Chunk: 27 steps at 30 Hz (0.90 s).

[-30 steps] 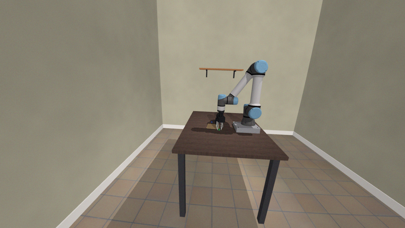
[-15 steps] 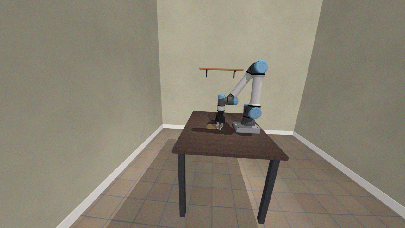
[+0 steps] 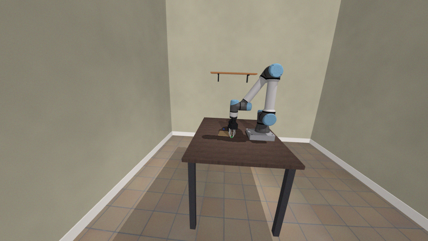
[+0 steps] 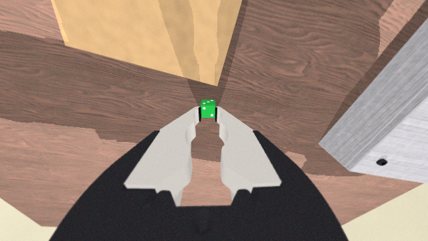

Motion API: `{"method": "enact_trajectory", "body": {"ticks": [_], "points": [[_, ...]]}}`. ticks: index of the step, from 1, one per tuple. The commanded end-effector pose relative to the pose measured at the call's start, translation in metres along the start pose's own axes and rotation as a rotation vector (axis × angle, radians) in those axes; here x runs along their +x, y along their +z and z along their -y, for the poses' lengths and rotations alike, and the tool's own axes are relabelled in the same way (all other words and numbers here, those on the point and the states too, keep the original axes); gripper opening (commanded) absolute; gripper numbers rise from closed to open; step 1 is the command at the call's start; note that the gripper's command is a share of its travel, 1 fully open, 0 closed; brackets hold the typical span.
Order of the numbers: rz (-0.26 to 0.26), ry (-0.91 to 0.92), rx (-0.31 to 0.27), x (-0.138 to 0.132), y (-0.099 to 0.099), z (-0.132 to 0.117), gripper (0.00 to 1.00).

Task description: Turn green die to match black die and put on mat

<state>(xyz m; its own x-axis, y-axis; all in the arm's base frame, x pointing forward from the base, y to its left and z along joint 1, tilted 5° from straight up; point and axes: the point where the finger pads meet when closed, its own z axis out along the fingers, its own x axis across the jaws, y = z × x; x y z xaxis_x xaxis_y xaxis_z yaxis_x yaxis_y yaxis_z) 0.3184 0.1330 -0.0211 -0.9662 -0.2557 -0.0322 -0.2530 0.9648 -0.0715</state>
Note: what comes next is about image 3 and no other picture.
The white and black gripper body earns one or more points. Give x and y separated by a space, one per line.
233 124

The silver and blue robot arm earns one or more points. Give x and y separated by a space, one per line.
266 117

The tan flat mat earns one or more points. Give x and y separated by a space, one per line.
223 133

